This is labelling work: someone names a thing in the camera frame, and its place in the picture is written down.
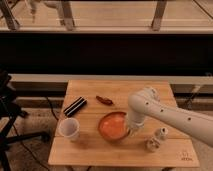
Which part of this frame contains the translucent plastic cup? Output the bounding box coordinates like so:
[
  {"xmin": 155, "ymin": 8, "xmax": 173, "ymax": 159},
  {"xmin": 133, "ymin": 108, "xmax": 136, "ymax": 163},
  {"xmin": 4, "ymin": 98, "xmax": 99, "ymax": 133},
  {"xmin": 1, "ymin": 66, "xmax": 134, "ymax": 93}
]
[{"xmin": 58, "ymin": 118, "xmax": 80, "ymax": 141}]

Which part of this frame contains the black cable on floor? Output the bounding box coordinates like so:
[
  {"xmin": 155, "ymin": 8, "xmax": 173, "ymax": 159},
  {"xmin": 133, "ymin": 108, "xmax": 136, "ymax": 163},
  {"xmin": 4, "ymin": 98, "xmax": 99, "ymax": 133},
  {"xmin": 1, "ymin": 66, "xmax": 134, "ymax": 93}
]
[{"xmin": 44, "ymin": 96, "xmax": 60, "ymax": 121}]

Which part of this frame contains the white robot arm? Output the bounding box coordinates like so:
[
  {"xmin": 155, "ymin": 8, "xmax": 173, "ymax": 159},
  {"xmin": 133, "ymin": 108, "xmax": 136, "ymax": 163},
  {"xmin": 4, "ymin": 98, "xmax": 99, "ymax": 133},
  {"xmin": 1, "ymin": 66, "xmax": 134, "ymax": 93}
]
[{"xmin": 126, "ymin": 87, "xmax": 213, "ymax": 147}]

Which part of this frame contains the black striped rectangular box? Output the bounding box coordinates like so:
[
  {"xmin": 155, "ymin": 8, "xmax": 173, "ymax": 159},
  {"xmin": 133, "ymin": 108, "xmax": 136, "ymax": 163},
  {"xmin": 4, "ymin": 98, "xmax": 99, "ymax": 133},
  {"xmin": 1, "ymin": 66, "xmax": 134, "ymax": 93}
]
[{"xmin": 63, "ymin": 97, "xmax": 87, "ymax": 117}]

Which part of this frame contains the orange ceramic bowl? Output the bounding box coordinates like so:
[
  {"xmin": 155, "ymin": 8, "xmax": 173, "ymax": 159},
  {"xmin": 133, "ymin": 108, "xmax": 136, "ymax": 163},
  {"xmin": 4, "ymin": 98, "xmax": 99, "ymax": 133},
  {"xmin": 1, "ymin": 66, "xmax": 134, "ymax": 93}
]
[{"xmin": 98, "ymin": 111, "xmax": 127, "ymax": 142}]

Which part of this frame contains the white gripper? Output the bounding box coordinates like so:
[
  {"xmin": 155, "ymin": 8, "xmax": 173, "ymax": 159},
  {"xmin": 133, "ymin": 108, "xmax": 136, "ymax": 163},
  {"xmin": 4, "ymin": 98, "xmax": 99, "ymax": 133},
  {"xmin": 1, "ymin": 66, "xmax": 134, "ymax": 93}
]
[{"xmin": 125, "ymin": 113, "xmax": 145, "ymax": 137}]

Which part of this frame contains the red chili pepper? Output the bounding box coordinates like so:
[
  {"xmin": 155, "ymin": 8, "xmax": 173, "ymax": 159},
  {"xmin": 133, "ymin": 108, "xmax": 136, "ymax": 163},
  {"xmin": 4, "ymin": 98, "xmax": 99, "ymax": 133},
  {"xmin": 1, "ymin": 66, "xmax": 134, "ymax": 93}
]
[{"xmin": 96, "ymin": 96, "xmax": 114, "ymax": 106}]

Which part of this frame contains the wooden table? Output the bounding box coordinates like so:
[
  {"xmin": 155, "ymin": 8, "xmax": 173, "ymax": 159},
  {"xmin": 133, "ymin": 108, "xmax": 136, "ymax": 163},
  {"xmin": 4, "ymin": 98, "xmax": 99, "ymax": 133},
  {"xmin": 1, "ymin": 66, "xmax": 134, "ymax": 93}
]
[{"xmin": 48, "ymin": 80, "xmax": 199, "ymax": 167}]

